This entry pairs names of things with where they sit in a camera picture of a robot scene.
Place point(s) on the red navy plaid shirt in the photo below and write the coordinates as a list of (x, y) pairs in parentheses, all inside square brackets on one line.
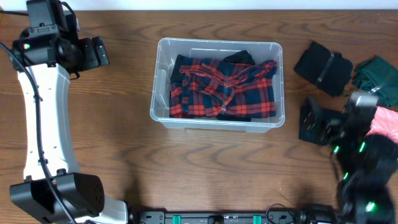
[(207, 88)]

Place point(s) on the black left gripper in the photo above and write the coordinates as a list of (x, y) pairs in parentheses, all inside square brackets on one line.
[(89, 60)]

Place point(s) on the clear plastic storage bin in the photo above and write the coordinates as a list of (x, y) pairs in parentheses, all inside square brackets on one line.
[(167, 51)]

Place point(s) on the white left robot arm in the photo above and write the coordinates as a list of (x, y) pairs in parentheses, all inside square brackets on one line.
[(54, 190)]

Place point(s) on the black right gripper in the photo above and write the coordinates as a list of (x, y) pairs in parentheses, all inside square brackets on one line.
[(334, 126)]

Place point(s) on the black garment in bin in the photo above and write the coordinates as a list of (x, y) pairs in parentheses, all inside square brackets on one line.
[(241, 57)]

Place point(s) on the black garment with tape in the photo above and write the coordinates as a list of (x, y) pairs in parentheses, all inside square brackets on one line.
[(328, 71)]

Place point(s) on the navy folded garment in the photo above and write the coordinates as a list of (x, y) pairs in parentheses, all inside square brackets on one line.
[(319, 126)]

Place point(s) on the dark green garment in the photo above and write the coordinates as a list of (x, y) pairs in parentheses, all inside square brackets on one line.
[(379, 78)]

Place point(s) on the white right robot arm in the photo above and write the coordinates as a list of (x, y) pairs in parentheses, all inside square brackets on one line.
[(366, 160)]

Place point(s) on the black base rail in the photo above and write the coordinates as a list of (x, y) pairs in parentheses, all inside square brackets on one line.
[(273, 216)]

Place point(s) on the pink folded garment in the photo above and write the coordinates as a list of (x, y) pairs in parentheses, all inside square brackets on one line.
[(385, 123)]

